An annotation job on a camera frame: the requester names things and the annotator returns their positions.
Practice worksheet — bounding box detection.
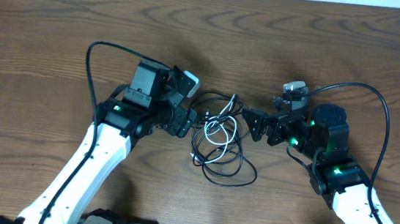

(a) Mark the white cable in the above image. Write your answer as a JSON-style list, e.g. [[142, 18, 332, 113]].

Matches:
[[189, 91, 241, 168]]

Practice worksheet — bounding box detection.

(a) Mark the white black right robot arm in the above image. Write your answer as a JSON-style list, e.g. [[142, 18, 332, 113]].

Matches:
[[242, 104, 395, 224]]

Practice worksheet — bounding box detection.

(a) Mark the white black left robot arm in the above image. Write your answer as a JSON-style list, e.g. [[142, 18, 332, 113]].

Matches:
[[0, 59, 201, 224]]

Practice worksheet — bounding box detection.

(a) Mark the black right camera cable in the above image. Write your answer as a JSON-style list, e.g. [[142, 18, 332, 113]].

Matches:
[[277, 75, 400, 224]]

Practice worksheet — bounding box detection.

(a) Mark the black camera cable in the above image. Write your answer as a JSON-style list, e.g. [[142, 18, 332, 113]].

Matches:
[[36, 36, 174, 224], [277, 75, 400, 224]]

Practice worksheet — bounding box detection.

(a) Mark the black left camera cable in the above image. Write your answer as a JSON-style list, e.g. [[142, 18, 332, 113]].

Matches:
[[36, 36, 174, 224]]

